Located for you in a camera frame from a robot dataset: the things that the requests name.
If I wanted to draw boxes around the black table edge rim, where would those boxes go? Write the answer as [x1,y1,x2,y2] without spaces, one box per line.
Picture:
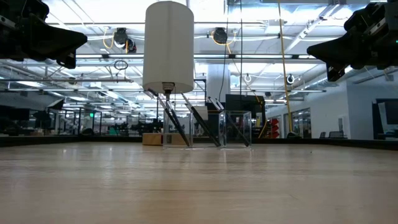
[0,135,398,151]

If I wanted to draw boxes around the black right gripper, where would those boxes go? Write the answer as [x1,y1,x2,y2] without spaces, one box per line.
[307,1,398,82]

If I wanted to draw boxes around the black spoolie makeup brush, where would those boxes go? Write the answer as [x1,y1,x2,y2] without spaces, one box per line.
[181,92,222,147]

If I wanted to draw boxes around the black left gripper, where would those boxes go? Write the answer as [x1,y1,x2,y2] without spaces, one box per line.
[0,0,88,70]

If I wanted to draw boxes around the black cabinet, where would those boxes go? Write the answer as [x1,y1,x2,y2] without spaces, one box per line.
[225,94,267,139]

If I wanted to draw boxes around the yellow hanging strap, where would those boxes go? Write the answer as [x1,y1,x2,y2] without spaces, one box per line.
[277,0,295,134]

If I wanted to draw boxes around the dark wall screen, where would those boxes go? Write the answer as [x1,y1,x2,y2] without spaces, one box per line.
[372,98,398,140]

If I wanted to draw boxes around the black ceiling cable reel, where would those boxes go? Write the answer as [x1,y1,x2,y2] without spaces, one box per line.
[213,27,229,45]
[113,27,137,54]

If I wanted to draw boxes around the black hanging cable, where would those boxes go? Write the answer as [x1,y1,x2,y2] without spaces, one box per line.
[238,0,243,110]

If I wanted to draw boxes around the red storage rack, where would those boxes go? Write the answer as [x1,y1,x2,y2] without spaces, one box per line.
[267,118,280,139]

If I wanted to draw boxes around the white cylinder lamp wooden base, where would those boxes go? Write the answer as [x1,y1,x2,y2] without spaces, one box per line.
[142,1,195,146]

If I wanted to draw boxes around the white card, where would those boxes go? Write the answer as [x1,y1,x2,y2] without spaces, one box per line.
[192,105,208,121]

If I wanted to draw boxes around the clear acrylic brush organizer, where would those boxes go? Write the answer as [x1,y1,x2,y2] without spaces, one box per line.
[162,109,253,149]

